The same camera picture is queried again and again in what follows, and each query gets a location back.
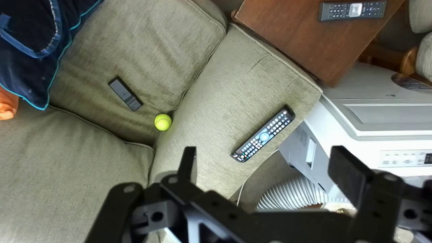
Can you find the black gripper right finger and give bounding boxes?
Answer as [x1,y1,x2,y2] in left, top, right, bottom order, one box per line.
[328,146,432,243]

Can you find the white portable air conditioner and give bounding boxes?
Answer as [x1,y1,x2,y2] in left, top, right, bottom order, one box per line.
[278,62,432,213]

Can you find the glossy black remote blue buttons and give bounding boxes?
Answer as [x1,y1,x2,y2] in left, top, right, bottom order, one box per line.
[231,105,297,163]

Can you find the matte black remote silver pad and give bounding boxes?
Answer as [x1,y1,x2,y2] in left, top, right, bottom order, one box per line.
[318,0,389,23]

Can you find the beige fabric sofa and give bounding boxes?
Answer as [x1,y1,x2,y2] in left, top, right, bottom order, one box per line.
[0,0,324,243]

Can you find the grey ribbed exhaust hose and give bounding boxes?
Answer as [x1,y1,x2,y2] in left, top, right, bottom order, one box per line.
[255,174,343,213]

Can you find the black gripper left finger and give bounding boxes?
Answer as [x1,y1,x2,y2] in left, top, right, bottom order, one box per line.
[85,146,254,243]

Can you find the orange pillow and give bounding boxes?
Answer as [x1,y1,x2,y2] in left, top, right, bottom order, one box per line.
[0,86,20,121]

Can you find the small slim black remote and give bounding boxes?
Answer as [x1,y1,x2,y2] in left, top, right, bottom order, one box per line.
[106,75,144,112]

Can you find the dark brown wooden side table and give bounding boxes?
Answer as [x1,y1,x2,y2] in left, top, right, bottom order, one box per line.
[231,0,406,86]

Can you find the navy pillow blue trim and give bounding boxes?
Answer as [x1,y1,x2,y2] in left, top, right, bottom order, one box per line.
[0,0,105,112]

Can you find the yellow tennis ball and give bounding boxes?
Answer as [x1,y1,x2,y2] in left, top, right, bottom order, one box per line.
[152,112,174,132]

